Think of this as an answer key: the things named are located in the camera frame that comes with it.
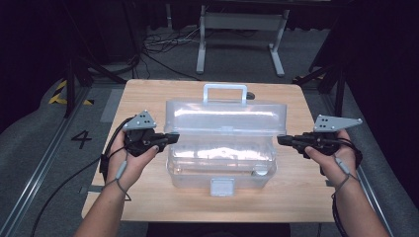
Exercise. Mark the black metal stand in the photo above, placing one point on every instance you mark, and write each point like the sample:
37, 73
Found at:
339, 92
69, 89

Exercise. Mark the aluminium floor rail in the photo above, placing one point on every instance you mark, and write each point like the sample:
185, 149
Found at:
36, 171

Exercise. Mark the small white-capped bottle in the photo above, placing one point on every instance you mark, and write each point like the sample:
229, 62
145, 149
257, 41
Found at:
262, 170

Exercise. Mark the person's right hand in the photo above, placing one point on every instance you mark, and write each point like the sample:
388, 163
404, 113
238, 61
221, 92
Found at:
339, 168

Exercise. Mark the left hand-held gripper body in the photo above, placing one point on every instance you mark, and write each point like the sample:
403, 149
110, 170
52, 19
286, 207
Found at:
140, 140

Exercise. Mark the person's dark clothing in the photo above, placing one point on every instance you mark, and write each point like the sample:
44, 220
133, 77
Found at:
217, 230

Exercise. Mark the clear plastic storage box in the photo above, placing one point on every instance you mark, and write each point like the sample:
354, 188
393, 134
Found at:
224, 161

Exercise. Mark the yellow and black floor tape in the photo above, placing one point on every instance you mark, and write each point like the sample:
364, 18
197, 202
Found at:
56, 97

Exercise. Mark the white metal desk frame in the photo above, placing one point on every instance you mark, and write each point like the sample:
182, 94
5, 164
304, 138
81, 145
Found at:
242, 22

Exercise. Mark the person's left hand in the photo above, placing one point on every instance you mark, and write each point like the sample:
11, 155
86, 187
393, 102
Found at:
128, 169

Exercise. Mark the grey tape piece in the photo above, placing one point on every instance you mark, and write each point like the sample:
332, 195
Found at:
94, 189

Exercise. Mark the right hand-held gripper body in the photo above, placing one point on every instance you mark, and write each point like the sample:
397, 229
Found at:
324, 143

